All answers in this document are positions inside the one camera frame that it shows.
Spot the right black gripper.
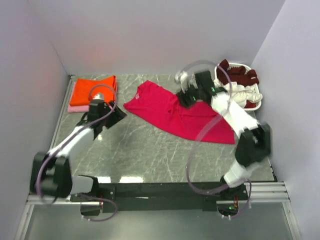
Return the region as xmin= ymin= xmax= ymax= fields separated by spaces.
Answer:
xmin=176 ymin=81 xmax=203 ymax=112

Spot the crimson pink t shirt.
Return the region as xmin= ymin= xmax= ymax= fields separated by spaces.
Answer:
xmin=123 ymin=80 xmax=219 ymax=141

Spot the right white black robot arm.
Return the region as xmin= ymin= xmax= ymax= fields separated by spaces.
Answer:
xmin=174 ymin=70 xmax=272 ymax=200

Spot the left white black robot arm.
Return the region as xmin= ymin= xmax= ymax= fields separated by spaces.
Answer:
xmin=29 ymin=99 xmax=127 ymax=201

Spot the folded light pink t shirt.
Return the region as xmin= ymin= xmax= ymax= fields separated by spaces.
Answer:
xmin=67 ymin=83 xmax=89 ymax=113

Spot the folded orange t shirt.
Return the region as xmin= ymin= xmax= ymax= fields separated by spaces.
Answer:
xmin=69 ymin=75 xmax=117 ymax=107

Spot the white plastic laundry basket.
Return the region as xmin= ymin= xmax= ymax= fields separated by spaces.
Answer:
xmin=214 ymin=59 xmax=263 ymax=110

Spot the white crumpled garment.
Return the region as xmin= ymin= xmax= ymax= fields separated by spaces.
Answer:
xmin=223 ymin=82 xmax=263 ymax=109

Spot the dark maroon garment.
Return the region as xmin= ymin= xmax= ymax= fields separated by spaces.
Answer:
xmin=219 ymin=59 xmax=260 ymax=87

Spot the red garment in basket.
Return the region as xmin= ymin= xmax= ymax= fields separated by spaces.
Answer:
xmin=245 ymin=100 xmax=257 ymax=109

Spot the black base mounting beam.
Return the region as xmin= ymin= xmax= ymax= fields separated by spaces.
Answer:
xmin=70 ymin=182 xmax=248 ymax=217

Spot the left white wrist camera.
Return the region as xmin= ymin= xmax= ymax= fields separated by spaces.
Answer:
xmin=92 ymin=92 xmax=104 ymax=101

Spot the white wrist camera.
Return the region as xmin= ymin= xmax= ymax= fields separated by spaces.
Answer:
xmin=92 ymin=92 xmax=104 ymax=101
xmin=174 ymin=71 xmax=196 ymax=93

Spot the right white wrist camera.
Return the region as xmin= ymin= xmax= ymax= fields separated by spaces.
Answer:
xmin=174 ymin=71 xmax=196 ymax=93

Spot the aluminium frame rail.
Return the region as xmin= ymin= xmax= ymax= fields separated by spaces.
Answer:
xmin=13 ymin=74 xmax=292 ymax=240

